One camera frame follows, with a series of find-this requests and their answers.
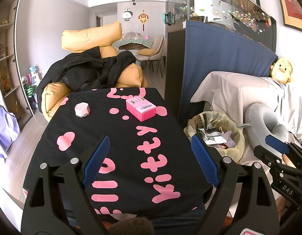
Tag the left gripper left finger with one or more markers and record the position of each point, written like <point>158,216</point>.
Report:
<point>44,211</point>

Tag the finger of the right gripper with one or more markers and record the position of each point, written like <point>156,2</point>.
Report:
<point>275,146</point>

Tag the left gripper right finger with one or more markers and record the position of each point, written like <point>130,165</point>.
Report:
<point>256,211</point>

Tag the clear plastic jelly cup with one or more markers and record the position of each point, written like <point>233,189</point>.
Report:
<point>229,141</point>

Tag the green white snack bag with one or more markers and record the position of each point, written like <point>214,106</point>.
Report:
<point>212,136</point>

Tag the yellow lined trash bin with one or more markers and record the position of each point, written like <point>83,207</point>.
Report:
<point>212,119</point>

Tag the grey neck pillow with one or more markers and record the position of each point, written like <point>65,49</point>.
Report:
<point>261,121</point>

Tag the white cloth covered armchair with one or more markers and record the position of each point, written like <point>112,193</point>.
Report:
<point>233,93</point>

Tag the yellow duck plush toy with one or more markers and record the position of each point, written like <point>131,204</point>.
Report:
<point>281,71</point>

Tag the purple plastic bag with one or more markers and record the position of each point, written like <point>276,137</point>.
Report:
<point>9,131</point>

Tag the pink hexagonal container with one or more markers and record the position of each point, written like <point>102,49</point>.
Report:
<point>82,109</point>

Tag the black pink printed tablecloth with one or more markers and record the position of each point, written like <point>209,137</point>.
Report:
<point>150,169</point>

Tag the white display shelf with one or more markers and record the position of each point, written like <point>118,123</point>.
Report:
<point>12,90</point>

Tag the pink toy box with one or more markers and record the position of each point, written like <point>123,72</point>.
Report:
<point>141,108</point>

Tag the black jacket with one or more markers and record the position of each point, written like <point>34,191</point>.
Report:
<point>85,71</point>

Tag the glass fish tank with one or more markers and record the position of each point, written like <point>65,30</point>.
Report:
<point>241,16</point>

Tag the beige dining chair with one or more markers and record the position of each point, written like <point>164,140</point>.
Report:
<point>152,54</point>

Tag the dining table with cloth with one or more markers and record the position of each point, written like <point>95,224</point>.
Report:
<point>133,41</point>

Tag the orange beanbag sofa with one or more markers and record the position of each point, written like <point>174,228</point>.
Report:
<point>76,41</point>

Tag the red chinese knot ornament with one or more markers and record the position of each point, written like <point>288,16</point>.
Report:
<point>143,18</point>

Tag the panda wall clock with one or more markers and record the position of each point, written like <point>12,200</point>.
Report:
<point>127,14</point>

